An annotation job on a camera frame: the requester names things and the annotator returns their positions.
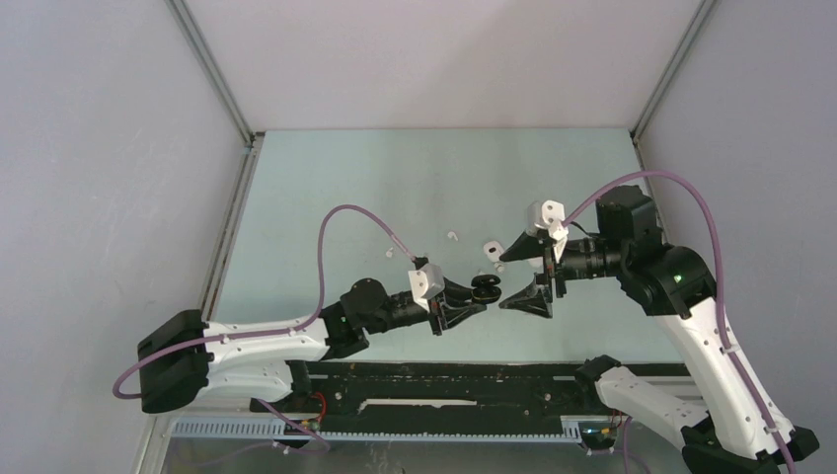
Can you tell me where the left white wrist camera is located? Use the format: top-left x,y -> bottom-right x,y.
408,263 -> 445,313

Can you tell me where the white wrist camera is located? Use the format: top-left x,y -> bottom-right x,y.
525,200 -> 569,262
408,263 -> 445,313

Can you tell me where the left aluminium frame post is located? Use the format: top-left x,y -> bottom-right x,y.
166,0 -> 257,146

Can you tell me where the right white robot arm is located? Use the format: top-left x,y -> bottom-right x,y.
500,185 -> 819,473

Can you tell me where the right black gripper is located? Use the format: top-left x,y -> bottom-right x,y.
498,228 -> 626,316

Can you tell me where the aluminium frame post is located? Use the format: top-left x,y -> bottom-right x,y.
166,0 -> 257,146
631,0 -> 721,144

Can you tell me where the white cable duct rail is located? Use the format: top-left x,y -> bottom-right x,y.
170,417 -> 581,444

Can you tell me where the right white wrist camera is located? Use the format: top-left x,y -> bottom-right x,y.
525,200 -> 569,262

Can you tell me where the black earbud charging case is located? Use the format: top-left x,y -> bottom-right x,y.
470,275 -> 502,305

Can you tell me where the right aluminium frame post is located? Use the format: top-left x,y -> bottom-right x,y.
631,0 -> 721,144

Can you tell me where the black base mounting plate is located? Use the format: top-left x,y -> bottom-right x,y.
272,361 -> 626,435

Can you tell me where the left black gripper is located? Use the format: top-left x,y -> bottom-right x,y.
363,276 -> 486,336

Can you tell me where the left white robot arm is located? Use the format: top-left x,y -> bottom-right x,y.
137,275 -> 501,414

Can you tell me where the white case with black window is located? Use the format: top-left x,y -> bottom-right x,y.
483,241 -> 504,263

